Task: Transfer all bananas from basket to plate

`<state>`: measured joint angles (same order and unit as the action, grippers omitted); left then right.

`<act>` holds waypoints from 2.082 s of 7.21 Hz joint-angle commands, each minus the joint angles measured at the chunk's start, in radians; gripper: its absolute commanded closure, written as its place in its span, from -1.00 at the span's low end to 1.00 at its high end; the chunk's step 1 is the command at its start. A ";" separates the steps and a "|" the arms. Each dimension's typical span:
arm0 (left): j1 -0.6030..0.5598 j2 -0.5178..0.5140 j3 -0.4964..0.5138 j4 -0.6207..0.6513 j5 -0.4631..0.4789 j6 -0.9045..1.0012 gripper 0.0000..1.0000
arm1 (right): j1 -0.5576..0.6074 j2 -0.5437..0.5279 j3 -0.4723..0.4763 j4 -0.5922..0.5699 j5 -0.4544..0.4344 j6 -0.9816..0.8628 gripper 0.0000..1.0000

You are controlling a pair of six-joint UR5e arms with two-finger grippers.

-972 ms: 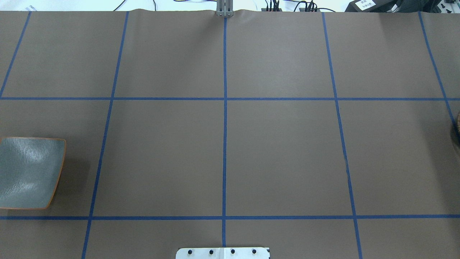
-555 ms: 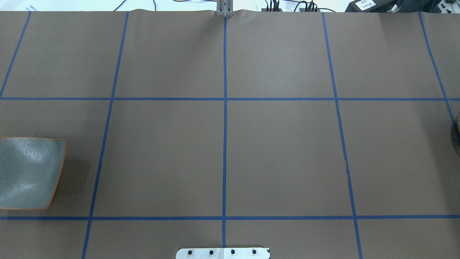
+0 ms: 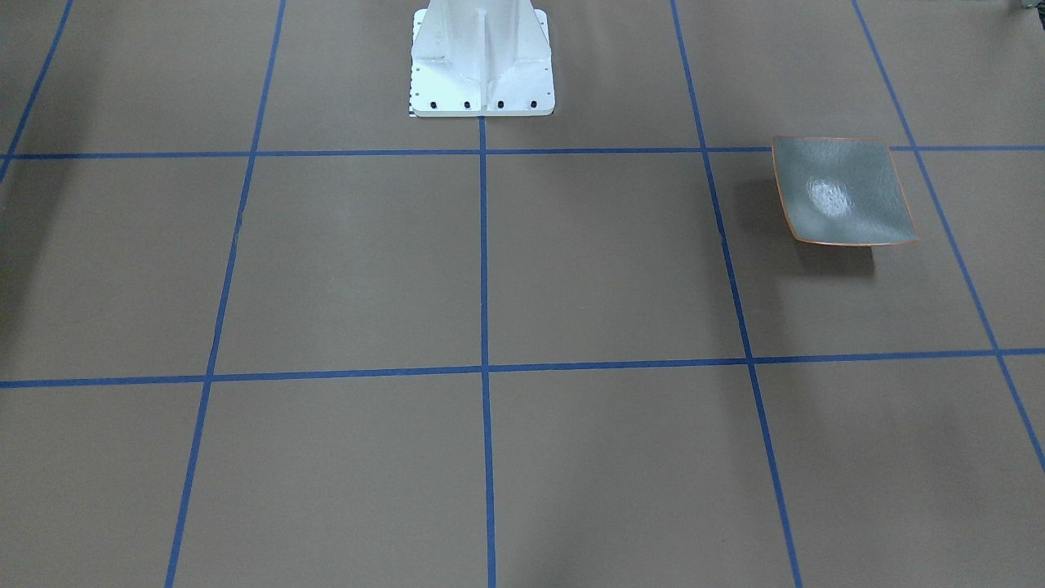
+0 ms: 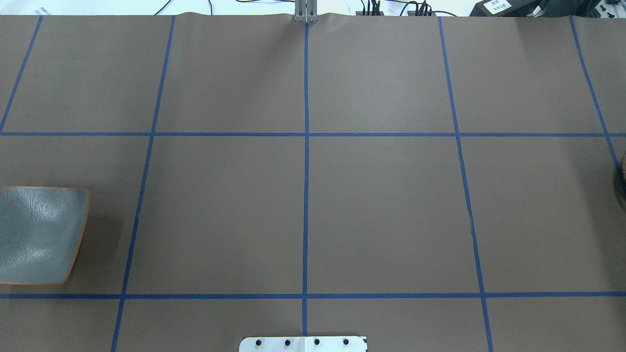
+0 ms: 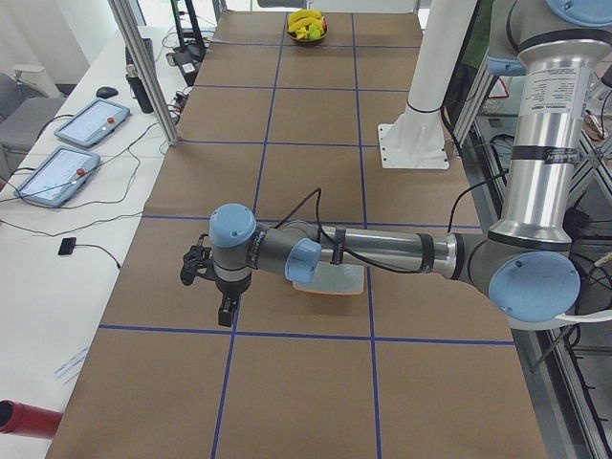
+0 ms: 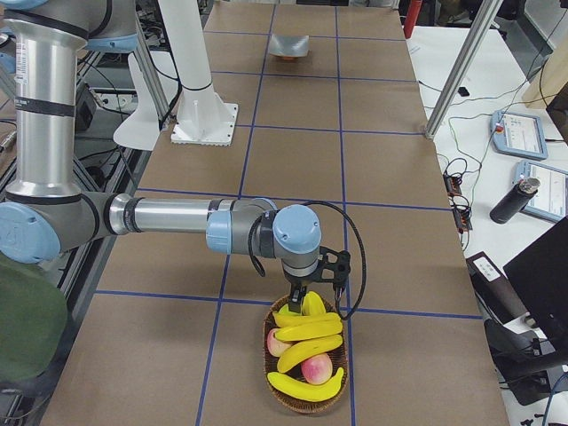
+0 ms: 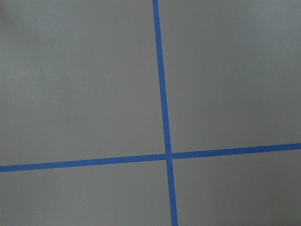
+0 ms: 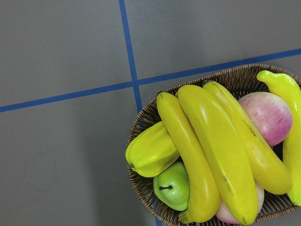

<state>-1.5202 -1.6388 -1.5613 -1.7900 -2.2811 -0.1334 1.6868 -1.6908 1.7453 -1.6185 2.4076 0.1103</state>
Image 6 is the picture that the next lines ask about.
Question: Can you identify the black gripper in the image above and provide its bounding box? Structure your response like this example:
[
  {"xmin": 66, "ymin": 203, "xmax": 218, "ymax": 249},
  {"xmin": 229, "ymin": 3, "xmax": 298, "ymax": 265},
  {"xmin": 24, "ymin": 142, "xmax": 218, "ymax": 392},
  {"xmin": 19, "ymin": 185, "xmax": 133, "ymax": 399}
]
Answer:
[{"xmin": 284, "ymin": 271, "xmax": 317, "ymax": 314}]

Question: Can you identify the yellow banana basket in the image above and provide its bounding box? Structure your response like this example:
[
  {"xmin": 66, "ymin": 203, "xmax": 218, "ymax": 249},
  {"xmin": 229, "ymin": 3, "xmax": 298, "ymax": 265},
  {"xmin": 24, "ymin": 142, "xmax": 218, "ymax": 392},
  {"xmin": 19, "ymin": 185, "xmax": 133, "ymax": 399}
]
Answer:
[
  {"xmin": 302, "ymin": 291, "xmax": 327, "ymax": 316},
  {"xmin": 272, "ymin": 312, "xmax": 341, "ymax": 328}
]

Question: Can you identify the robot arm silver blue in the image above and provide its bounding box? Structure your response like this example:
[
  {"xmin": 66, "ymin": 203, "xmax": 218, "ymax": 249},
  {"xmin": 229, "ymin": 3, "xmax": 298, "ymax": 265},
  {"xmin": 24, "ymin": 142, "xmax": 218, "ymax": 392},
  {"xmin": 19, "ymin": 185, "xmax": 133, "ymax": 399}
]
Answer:
[{"xmin": 1, "ymin": 1, "xmax": 324, "ymax": 312}]

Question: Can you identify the yellow banana basket back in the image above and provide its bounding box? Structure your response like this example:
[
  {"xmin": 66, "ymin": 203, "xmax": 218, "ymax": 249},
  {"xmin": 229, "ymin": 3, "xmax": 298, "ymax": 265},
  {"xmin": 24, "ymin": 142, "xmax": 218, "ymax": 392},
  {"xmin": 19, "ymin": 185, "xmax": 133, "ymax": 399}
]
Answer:
[{"xmin": 302, "ymin": 291, "xmax": 327, "ymax": 316}]

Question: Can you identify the grey square plate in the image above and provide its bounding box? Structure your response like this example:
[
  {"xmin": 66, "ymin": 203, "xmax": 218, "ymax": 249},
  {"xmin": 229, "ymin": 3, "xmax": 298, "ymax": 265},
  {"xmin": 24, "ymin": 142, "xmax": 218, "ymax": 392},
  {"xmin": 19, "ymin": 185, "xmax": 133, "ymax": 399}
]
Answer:
[{"xmin": 268, "ymin": 34, "xmax": 310, "ymax": 59}]

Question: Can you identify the red peach left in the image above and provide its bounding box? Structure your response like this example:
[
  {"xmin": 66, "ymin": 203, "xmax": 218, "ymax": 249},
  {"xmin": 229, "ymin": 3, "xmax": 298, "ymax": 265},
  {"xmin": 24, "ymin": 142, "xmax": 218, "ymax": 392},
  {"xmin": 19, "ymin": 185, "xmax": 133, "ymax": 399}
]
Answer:
[{"xmin": 266, "ymin": 327, "xmax": 293, "ymax": 358}]

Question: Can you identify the red peach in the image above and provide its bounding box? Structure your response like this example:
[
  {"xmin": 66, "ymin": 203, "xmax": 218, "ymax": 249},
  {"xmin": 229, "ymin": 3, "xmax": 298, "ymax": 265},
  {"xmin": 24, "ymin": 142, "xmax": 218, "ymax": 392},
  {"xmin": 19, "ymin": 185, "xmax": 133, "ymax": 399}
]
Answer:
[
  {"xmin": 301, "ymin": 353, "xmax": 333, "ymax": 385},
  {"xmin": 266, "ymin": 327, "xmax": 293, "ymax": 358}
]

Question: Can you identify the yellow banana middle curved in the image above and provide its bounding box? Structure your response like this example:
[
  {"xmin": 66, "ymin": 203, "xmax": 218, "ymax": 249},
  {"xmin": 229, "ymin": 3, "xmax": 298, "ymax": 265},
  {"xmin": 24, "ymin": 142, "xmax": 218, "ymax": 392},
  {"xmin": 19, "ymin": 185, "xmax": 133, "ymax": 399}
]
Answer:
[{"xmin": 277, "ymin": 335, "xmax": 343, "ymax": 373}]

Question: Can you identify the red peach front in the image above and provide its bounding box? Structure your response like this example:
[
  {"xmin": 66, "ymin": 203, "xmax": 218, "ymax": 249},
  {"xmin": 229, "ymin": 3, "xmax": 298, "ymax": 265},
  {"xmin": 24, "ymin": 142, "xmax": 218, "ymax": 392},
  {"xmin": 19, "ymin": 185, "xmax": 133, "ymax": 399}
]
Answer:
[{"xmin": 301, "ymin": 353, "xmax": 333, "ymax": 385}]

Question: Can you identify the black usb hub near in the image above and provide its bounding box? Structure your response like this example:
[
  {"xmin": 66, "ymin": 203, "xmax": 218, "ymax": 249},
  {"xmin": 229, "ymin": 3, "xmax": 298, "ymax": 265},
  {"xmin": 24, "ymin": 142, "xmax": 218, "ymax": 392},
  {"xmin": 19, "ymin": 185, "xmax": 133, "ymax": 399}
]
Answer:
[{"xmin": 452, "ymin": 205, "xmax": 472, "ymax": 233}]

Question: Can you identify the black usb hub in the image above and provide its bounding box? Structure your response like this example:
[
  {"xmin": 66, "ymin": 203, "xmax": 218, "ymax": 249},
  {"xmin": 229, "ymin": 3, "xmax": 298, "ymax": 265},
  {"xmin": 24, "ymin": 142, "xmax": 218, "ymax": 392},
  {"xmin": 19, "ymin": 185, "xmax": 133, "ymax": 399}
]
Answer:
[
  {"xmin": 452, "ymin": 205, "xmax": 472, "ymax": 233},
  {"xmin": 443, "ymin": 174, "xmax": 462, "ymax": 196}
]

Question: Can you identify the black usb hub far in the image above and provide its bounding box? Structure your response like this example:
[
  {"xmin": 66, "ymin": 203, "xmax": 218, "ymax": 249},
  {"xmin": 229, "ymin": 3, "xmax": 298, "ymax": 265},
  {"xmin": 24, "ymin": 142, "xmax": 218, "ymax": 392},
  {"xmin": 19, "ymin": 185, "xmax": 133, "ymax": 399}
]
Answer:
[{"xmin": 443, "ymin": 174, "xmax": 462, "ymax": 196}]

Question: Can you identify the black power adapter box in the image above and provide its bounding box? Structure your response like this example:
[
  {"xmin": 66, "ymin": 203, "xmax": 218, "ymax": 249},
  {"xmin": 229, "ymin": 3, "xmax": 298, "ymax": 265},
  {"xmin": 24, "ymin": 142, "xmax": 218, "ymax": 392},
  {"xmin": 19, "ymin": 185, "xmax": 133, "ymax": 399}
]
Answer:
[{"xmin": 466, "ymin": 252, "xmax": 528, "ymax": 323}]

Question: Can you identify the black water bottle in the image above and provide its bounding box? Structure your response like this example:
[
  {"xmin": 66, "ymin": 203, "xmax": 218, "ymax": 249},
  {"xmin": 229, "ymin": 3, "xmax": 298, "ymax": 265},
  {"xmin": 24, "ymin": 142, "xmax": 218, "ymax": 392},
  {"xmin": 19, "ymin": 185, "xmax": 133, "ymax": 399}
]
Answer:
[{"xmin": 489, "ymin": 177, "xmax": 540, "ymax": 225}]

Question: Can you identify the black monitor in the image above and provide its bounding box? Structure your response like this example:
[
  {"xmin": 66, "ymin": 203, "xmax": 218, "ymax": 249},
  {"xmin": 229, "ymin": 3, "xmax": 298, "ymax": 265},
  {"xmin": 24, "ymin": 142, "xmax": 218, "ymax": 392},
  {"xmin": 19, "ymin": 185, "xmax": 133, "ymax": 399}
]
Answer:
[{"xmin": 504, "ymin": 218, "xmax": 567, "ymax": 348}]

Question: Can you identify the blue teach pendant near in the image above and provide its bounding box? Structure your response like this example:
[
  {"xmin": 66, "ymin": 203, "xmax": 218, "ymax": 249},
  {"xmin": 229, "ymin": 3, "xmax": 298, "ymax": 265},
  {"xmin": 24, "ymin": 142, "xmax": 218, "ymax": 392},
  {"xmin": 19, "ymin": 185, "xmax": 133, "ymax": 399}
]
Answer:
[{"xmin": 514, "ymin": 160, "xmax": 567, "ymax": 223}]

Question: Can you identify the blue teach pendant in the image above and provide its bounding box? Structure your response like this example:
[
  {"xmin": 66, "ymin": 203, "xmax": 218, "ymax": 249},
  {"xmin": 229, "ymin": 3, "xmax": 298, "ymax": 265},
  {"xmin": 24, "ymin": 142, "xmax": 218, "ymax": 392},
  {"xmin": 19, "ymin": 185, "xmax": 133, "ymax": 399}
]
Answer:
[
  {"xmin": 490, "ymin": 110, "xmax": 548, "ymax": 161},
  {"xmin": 514, "ymin": 160, "xmax": 567, "ymax": 223}
]

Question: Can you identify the blue teach pendant far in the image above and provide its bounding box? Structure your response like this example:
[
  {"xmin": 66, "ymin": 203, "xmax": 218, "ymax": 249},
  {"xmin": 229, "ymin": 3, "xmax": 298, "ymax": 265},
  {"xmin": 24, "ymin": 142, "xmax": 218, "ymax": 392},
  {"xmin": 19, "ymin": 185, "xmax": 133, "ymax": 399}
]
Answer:
[{"xmin": 490, "ymin": 110, "xmax": 548, "ymax": 161}]

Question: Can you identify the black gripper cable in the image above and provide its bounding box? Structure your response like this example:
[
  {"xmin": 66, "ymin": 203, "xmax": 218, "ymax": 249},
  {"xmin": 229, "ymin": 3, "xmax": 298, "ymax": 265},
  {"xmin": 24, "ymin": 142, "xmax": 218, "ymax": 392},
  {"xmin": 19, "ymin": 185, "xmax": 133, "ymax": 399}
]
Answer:
[{"xmin": 248, "ymin": 200, "xmax": 368, "ymax": 321}]

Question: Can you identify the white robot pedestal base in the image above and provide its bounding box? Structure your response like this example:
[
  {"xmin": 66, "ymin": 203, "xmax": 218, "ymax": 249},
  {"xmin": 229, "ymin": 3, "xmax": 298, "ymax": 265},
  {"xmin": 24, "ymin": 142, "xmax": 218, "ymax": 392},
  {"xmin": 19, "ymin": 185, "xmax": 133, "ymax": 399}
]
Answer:
[{"xmin": 159, "ymin": 0, "xmax": 239, "ymax": 146}]

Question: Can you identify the aluminium frame post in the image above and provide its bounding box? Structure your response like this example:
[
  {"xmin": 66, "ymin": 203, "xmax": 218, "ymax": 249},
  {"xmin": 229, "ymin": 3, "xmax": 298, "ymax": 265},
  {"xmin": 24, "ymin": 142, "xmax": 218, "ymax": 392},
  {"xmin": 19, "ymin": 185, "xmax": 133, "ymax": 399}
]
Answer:
[{"xmin": 424, "ymin": 0, "xmax": 503, "ymax": 139}]

